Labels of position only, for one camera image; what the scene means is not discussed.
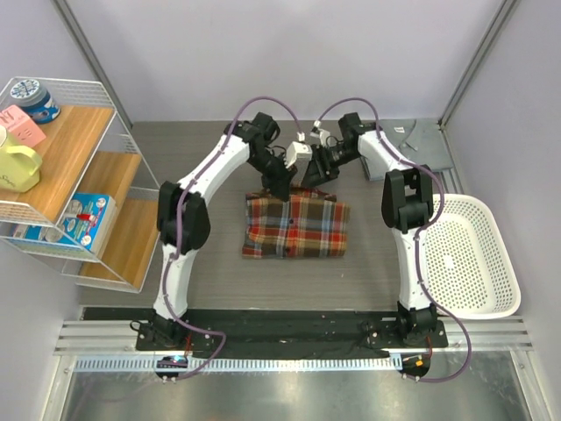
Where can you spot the red brown plaid shirt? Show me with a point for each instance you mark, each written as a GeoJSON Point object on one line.
{"type": "Point", "coordinates": [310, 224]}

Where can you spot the yellow plastic pitcher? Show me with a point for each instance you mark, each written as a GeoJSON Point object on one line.
{"type": "Point", "coordinates": [20, 164]}

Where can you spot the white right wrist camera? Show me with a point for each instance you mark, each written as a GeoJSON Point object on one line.
{"type": "Point", "coordinates": [319, 133]}

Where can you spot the white perforated plastic basket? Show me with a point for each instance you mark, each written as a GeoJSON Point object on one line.
{"type": "Point", "coordinates": [469, 269]}

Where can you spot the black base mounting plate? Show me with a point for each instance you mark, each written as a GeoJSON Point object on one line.
{"type": "Point", "coordinates": [269, 331]}

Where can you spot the white slotted cable duct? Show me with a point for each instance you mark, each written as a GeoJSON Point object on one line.
{"type": "Point", "coordinates": [170, 364]}

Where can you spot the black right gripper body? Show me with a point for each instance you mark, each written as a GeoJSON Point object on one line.
{"type": "Point", "coordinates": [336, 156]}

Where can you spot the pink small box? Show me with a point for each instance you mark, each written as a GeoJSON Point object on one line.
{"type": "Point", "coordinates": [21, 126]}

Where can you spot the folded grey button shirt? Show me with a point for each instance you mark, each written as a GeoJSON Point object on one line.
{"type": "Point", "coordinates": [420, 140]}

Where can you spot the aluminium frame rail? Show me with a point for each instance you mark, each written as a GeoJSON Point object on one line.
{"type": "Point", "coordinates": [116, 336]}

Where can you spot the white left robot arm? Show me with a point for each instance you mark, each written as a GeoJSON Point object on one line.
{"type": "Point", "coordinates": [183, 217]}

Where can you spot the blue product box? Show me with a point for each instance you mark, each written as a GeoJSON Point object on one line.
{"type": "Point", "coordinates": [84, 225]}

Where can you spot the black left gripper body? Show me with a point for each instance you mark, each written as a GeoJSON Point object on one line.
{"type": "Point", "coordinates": [266, 162]}

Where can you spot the blue round tin can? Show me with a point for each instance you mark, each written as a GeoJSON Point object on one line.
{"type": "Point", "coordinates": [34, 99]}

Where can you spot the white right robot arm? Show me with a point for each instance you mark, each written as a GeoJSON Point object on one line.
{"type": "Point", "coordinates": [407, 208]}

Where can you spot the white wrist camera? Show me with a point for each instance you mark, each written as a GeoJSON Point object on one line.
{"type": "Point", "coordinates": [298, 150]}
{"type": "Point", "coordinates": [319, 133]}

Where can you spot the white wire wooden shelf rack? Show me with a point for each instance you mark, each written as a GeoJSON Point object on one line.
{"type": "Point", "coordinates": [89, 148]}

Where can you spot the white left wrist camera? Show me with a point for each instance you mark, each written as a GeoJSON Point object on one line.
{"type": "Point", "coordinates": [298, 150]}

